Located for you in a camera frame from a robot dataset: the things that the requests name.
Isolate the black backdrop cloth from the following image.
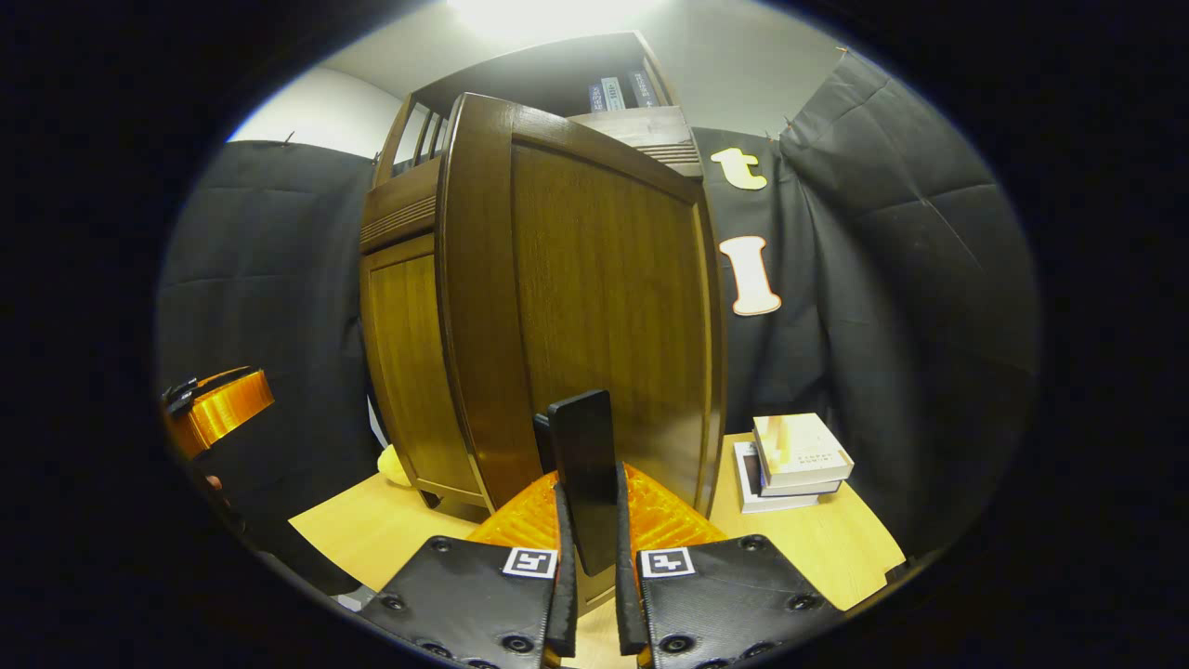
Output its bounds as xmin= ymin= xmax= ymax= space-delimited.
xmin=156 ymin=51 xmax=1041 ymax=596

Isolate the ceiling light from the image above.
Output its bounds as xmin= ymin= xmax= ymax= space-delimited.
xmin=446 ymin=0 xmax=670 ymax=43

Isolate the thin dark-edged book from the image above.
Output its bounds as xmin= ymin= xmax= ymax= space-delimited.
xmin=760 ymin=477 xmax=843 ymax=499

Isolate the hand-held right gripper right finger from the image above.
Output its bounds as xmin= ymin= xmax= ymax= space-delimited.
xmin=615 ymin=462 xmax=842 ymax=669

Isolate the small yellow object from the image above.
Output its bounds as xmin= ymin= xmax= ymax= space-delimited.
xmin=377 ymin=444 xmax=414 ymax=488

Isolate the wooden double-door shoe cabinet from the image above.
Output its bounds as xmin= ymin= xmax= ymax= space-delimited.
xmin=358 ymin=31 xmax=707 ymax=512

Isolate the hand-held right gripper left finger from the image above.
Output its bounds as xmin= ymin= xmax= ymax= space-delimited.
xmin=358 ymin=469 xmax=579 ymax=669

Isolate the wooden cabinet door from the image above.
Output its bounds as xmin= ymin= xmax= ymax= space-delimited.
xmin=437 ymin=91 xmax=727 ymax=614
xmin=360 ymin=234 xmax=484 ymax=507

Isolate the cream paperback book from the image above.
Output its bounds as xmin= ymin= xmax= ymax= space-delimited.
xmin=752 ymin=413 xmax=854 ymax=489

